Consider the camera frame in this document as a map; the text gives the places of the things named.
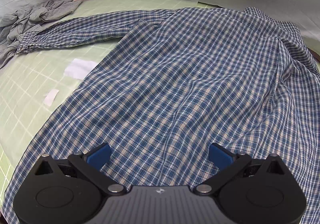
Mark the grey hooded sweatshirt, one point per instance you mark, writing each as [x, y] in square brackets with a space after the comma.
[37, 18]

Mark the green checked bed sheet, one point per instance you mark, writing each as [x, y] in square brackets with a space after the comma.
[32, 81]

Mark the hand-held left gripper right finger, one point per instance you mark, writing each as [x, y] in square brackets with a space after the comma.
[220, 156]

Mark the blue plaid shirt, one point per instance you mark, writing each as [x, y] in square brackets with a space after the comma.
[187, 76]

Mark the large white tape patch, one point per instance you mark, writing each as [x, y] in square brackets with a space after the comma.
[80, 68]

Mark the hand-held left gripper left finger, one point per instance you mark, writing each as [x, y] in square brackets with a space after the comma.
[98, 155]

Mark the small white tape patch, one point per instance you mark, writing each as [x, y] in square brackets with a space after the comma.
[51, 97]

